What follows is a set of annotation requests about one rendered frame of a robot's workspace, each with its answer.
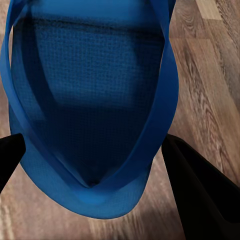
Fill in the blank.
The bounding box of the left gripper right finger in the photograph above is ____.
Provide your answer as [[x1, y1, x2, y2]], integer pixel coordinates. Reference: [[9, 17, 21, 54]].
[[161, 134, 240, 240]]

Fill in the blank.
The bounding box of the sandal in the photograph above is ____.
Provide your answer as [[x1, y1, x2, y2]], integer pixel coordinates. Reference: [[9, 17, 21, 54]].
[[0, 0, 179, 220]]

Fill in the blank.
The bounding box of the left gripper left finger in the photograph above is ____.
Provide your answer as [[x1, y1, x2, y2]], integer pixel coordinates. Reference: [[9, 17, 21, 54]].
[[0, 133, 26, 193]]

